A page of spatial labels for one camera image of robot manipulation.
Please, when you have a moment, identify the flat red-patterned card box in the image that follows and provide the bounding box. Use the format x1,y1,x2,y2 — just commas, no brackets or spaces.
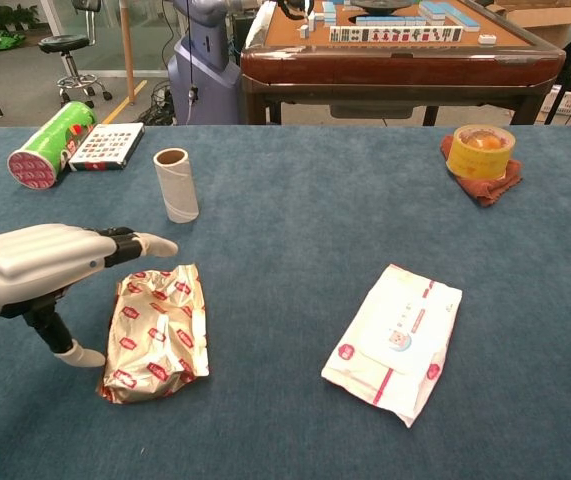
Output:
67,122,146,172

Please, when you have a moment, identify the white wet wipes pack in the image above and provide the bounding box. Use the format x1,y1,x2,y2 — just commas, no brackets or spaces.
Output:
320,263,464,429

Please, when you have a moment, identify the green chip can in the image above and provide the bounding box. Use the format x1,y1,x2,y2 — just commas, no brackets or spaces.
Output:
6,100,98,191

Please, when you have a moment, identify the wooden pole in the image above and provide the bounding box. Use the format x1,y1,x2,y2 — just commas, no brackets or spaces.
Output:
118,0,137,106

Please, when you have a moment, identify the brown cloth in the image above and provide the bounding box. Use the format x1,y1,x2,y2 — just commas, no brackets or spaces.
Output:
439,134,523,209

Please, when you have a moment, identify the grey cardboard tube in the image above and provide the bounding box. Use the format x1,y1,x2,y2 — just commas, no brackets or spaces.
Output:
152,147,201,224

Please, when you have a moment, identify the cardboard box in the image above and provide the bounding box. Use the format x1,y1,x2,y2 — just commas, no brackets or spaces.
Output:
484,0,571,49

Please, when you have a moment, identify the purple robot base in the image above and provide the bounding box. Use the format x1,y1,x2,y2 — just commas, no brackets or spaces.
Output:
167,0,244,126

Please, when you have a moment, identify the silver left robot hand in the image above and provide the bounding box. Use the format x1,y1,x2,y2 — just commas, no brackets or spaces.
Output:
0,223,179,369

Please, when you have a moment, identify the black swivel stool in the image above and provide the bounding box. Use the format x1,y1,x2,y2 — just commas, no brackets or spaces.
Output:
38,0,114,109

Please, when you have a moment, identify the long blue mahjong tile wall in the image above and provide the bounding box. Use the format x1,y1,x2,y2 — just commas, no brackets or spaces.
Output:
417,0,481,32

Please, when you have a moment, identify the black hanging cable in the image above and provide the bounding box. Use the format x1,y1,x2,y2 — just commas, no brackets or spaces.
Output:
184,0,201,126

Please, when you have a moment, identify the face-up mahjong tile row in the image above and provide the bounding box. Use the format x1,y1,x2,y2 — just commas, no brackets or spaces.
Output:
328,24,465,45

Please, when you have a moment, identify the gold red snack bag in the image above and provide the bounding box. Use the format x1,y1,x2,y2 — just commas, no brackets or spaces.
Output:
95,263,211,405

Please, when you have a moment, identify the floor cable bundle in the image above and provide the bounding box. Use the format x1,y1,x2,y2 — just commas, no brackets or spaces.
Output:
137,79,179,126

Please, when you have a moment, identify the wooden mahjong table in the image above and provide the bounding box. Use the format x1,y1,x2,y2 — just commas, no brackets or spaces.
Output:
239,0,567,126

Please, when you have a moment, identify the yellow tape roll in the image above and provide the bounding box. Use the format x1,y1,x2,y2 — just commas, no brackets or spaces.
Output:
445,124,517,180

